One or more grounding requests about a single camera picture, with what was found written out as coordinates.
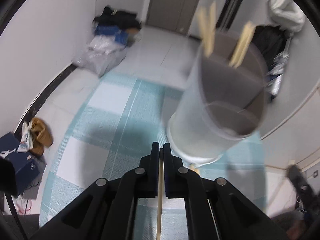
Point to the blue cardboard box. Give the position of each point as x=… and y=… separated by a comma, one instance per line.
x=119, y=35

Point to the white plastic mailer bag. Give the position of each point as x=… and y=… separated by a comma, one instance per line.
x=105, y=44

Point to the tan suede shoe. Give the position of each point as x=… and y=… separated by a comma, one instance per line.
x=41, y=136

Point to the white crumpled socks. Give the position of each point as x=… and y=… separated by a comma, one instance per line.
x=26, y=142

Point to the grey entrance door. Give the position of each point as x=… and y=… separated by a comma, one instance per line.
x=171, y=15

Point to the white utensil holder cup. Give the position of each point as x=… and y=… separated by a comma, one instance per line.
x=221, y=105

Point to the navy Jordan shoe box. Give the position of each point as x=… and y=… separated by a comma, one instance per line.
x=18, y=169

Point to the black hanging jacket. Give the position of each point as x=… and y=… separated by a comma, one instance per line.
x=271, y=41

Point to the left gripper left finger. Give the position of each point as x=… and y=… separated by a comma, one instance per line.
x=141, y=182

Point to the black clothes pile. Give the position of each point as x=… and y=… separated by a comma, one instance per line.
x=121, y=18

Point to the teal plaid table mat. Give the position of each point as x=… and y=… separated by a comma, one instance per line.
x=114, y=129

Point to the white hanging bag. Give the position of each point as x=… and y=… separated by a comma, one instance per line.
x=287, y=14

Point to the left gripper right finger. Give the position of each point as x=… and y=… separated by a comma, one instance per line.
x=181, y=182

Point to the black framed sliding door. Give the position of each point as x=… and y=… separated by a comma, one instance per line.
x=228, y=14

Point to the grey plastic mailer bag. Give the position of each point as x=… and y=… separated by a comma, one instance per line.
x=97, y=62

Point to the brown cardboard box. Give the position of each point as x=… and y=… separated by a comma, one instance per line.
x=133, y=35

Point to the silver folded umbrella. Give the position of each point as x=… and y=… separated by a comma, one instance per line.
x=275, y=75

